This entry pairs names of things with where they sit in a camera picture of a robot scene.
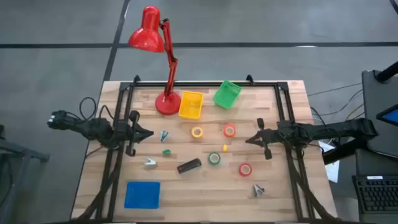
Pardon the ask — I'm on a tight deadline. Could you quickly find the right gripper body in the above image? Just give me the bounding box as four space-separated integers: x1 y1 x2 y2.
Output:
256 117 282 161

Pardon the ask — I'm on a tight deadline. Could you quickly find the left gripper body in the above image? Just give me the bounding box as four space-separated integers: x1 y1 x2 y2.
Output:
116 110 141 157

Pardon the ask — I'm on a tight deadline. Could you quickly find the red tape roll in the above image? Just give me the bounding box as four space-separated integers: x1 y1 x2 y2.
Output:
238 162 253 177

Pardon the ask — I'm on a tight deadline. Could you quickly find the orange tape roll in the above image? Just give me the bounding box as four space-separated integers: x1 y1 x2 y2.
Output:
223 124 237 138

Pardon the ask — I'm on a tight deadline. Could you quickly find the grey staple remover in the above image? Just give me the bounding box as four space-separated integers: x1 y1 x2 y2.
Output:
252 184 266 198

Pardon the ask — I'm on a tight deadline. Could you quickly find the yellow tape roll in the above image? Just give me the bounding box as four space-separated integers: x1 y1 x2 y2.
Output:
190 126 205 139

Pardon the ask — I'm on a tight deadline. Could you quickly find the green tape roll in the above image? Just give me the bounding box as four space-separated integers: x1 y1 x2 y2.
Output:
207 151 221 166

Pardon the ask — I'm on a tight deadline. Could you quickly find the black stapler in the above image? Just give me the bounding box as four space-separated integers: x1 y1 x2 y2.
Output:
176 157 203 174

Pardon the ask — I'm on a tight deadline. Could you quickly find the green plastic basket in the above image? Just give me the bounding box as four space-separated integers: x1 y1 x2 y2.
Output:
212 80 243 110

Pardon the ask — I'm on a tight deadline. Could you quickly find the yellow plastic basket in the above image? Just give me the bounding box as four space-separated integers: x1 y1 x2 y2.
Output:
178 90 205 120

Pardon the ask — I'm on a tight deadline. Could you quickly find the blue plastic basket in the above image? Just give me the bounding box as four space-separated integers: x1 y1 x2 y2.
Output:
124 180 161 210

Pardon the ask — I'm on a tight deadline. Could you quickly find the white paper sheet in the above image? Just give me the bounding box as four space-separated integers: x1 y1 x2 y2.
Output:
318 139 340 184

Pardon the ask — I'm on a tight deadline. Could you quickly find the black support beam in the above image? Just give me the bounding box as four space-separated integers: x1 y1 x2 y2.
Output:
322 138 368 165

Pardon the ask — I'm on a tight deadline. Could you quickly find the red desk lamp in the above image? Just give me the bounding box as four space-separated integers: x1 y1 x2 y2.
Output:
128 5 182 116

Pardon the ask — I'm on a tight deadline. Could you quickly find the grey cart top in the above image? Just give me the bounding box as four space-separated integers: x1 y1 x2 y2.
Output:
361 70 398 158

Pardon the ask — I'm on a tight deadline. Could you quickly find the grey metal stand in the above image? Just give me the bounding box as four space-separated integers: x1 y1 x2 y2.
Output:
0 124 50 224

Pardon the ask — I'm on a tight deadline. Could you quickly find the laptop with blue screen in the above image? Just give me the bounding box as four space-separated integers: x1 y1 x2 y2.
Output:
375 104 398 127

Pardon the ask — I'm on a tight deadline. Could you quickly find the black computer keyboard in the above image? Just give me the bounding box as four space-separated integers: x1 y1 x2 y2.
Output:
351 175 398 215

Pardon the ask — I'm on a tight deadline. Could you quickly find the black pole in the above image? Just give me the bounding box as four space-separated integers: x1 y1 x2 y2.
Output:
374 60 398 83

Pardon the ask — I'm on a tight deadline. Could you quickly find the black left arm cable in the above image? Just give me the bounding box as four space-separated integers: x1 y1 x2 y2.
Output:
78 96 98 121

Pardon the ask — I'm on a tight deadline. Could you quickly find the black metal rig frame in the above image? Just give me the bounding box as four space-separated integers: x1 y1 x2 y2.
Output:
71 74 338 223

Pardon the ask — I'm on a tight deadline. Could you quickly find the thin black floor cable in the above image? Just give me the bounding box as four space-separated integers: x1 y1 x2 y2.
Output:
307 82 363 97

